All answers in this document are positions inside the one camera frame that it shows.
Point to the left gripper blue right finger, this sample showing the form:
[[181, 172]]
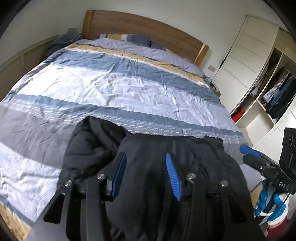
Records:
[[173, 176]]

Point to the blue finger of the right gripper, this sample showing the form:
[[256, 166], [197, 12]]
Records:
[[244, 149]]

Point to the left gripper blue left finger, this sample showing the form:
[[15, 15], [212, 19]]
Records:
[[116, 174]]

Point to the black puffer jacket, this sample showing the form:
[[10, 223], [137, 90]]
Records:
[[215, 204]]

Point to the hanging clothes in wardrobe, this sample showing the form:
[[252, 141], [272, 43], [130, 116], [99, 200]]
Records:
[[276, 93]]

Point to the red object in wardrobe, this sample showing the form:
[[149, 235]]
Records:
[[237, 115]]

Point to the wooden nightstand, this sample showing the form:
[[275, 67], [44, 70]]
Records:
[[215, 90]]

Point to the white wardrobe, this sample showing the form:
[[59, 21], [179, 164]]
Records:
[[260, 48]]

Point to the striped duvet on bed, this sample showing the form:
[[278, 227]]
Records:
[[144, 90]]

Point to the striped pillow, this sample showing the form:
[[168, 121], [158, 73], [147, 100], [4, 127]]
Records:
[[136, 39]]

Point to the blue-grey cloth beside bed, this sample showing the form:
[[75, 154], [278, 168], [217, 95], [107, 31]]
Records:
[[63, 41]]

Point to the wooden headboard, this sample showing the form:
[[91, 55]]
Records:
[[98, 22]]

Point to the beige radiator cover cabinet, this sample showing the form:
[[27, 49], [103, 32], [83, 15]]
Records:
[[21, 63]]

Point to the wall socket plate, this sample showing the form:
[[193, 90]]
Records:
[[211, 68]]

